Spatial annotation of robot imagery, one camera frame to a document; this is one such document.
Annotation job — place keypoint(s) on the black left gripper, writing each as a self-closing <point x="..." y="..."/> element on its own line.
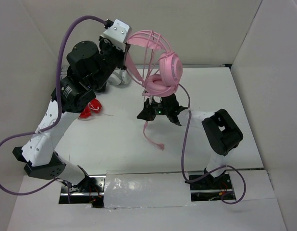
<point x="120" y="54"/>

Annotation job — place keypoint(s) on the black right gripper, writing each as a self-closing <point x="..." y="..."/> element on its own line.
<point x="147" y="113"/>

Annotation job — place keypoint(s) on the pink headphones with cable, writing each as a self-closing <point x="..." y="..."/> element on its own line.
<point x="164" y="72"/>

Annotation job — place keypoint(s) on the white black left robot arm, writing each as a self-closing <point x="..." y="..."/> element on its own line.
<point x="90" y="66"/>

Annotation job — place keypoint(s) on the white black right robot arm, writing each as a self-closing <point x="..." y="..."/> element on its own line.
<point x="222" y="132"/>

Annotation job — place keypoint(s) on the white grey gaming headphones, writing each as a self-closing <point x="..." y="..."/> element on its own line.
<point x="119" y="77"/>

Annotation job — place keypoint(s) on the red headphones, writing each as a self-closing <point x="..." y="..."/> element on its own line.
<point x="94" y="106"/>

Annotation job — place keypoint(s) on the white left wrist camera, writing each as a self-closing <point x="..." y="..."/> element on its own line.
<point x="117" y="32"/>

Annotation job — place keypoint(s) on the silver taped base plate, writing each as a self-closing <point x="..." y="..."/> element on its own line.
<point x="146" y="191"/>

